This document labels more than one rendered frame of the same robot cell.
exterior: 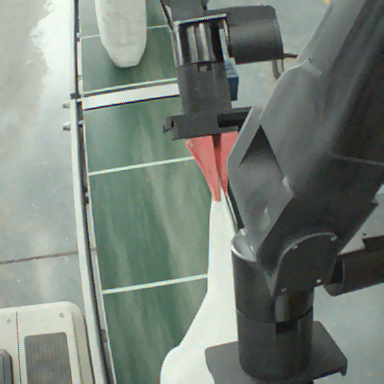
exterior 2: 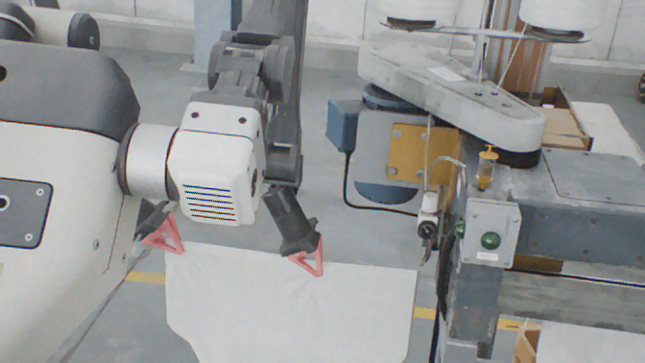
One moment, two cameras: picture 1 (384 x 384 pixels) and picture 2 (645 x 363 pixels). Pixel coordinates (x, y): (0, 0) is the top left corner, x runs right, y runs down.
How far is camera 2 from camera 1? 1.14 m
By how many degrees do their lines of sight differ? 60
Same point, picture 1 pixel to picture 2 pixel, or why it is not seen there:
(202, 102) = (149, 207)
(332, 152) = (298, 129)
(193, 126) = (158, 218)
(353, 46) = (291, 102)
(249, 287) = (284, 199)
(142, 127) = not seen: outside the picture
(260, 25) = not seen: hidden behind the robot
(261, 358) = (301, 225)
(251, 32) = not seen: hidden behind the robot
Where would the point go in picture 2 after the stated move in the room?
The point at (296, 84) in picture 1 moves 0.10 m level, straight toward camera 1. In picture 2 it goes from (276, 122) to (323, 136)
